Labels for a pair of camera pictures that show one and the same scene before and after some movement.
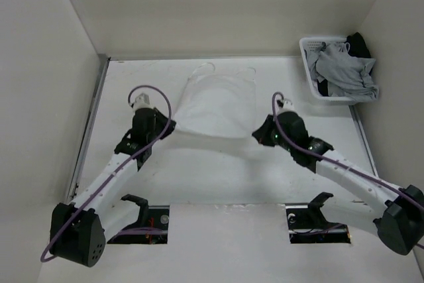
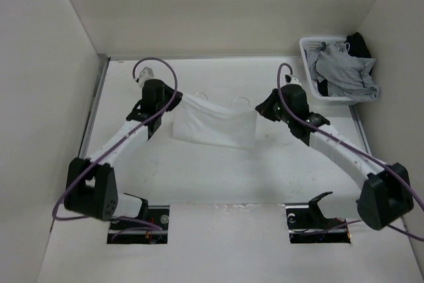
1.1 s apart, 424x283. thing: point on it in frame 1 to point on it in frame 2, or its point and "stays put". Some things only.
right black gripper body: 270,136 to 273,109
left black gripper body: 160,125 to 168,95
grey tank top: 348,76 stays put
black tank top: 356,47 stays put
